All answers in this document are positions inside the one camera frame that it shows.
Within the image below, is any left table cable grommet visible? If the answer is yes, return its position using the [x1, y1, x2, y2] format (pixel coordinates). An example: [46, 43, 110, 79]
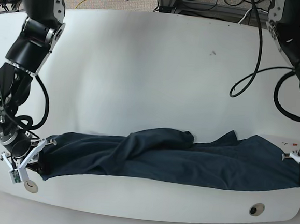
[24, 180, 38, 194]

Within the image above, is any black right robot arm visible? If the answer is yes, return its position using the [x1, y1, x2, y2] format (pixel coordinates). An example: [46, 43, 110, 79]
[0, 0, 65, 184]

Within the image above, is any right table cable grommet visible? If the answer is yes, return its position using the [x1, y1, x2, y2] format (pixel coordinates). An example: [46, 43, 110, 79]
[249, 203, 265, 216]

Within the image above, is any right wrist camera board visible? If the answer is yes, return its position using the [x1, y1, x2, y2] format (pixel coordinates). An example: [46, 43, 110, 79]
[9, 169, 29, 184]

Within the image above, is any dark blue T-shirt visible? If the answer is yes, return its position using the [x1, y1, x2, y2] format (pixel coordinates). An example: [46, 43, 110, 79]
[40, 128, 300, 192]

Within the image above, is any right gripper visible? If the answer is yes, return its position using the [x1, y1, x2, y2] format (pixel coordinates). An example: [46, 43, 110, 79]
[0, 92, 61, 187]

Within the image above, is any table cable grommet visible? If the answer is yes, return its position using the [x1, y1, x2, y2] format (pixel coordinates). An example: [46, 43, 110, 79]
[24, 180, 38, 194]
[249, 203, 265, 216]

